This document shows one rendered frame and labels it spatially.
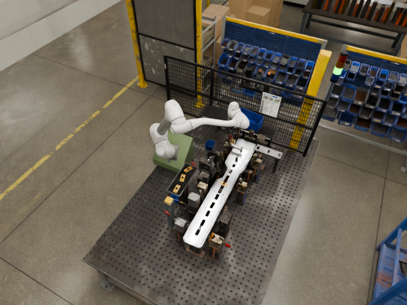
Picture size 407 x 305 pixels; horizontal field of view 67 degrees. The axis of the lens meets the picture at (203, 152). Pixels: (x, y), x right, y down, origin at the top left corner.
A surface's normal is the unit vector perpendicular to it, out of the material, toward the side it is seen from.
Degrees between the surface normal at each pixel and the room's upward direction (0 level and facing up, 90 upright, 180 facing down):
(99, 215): 0
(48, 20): 90
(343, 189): 0
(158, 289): 0
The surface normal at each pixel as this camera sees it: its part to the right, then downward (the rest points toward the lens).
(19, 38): 0.89, 0.35
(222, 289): 0.01, -0.66
